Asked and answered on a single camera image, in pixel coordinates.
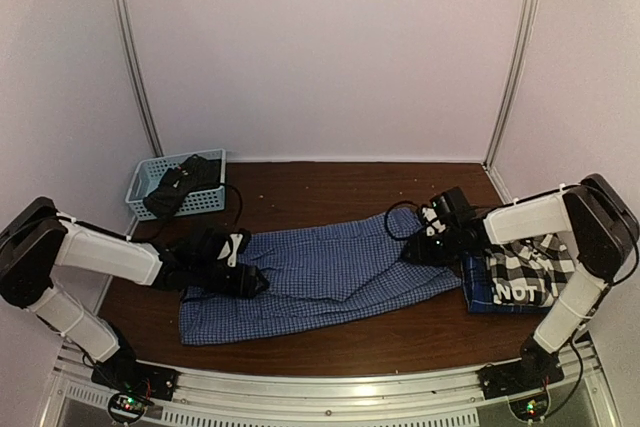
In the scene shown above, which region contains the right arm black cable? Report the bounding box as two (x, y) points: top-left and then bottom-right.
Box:
(384, 201), (431, 243)

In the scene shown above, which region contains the black garment in basket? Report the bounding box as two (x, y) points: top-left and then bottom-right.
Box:
(142, 154), (222, 219)

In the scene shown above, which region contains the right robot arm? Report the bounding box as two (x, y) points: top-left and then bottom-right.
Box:
(401, 174), (639, 389)

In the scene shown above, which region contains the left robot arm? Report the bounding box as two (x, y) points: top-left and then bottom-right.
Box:
(1, 197), (269, 391)

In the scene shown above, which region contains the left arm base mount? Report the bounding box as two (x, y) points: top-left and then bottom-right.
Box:
(82, 326), (179, 423)

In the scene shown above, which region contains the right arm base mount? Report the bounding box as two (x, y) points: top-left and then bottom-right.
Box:
(477, 336), (564, 424)

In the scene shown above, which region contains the light blue plastic basket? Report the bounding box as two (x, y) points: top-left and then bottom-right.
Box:
(124, 148), (229, 222)

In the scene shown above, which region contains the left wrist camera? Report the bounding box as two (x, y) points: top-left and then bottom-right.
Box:
(217, 229), (251, 268)

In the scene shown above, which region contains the black white plaid shirt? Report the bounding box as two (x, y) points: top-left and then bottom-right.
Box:
(485, 234), (575, 307)

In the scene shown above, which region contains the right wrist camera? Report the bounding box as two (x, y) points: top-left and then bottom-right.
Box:
(417, 205), (446, 237)

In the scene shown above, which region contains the blue plaid folded shirt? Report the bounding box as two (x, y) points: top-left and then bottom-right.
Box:
(461, 256), (550, 314)

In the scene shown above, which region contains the blue small-check shirt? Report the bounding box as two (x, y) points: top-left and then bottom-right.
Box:
(179, 208), (461, 346)

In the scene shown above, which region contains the front aluminium rail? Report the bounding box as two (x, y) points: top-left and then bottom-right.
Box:
(39, 341), (621, 427)

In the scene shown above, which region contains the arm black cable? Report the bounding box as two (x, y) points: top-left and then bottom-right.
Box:
(384, 201), (431, 243)
(127, 181), (244, 243)

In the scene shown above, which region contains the right aluminium frame post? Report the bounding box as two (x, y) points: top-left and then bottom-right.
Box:
(483, 0), (539, 172)

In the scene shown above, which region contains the aluminium frame post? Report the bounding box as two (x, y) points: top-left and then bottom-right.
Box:
(483, 0), (539, 172)
(113, 0), (164, 157)

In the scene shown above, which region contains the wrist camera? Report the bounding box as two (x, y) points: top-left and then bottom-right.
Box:
(417, 205), (446, 237)
(217, 229), (251, 268)

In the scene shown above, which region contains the left aluminium frame post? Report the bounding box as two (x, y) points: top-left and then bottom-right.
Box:
(113, 0), (164, 157)

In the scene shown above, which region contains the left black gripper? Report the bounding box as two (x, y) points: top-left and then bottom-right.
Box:
(191, 259), (269, 298)

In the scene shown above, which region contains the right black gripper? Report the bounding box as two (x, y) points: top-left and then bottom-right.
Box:
(403, 225), (462, 266)

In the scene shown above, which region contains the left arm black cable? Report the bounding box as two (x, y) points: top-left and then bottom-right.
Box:
(127, 181), (244, 243)

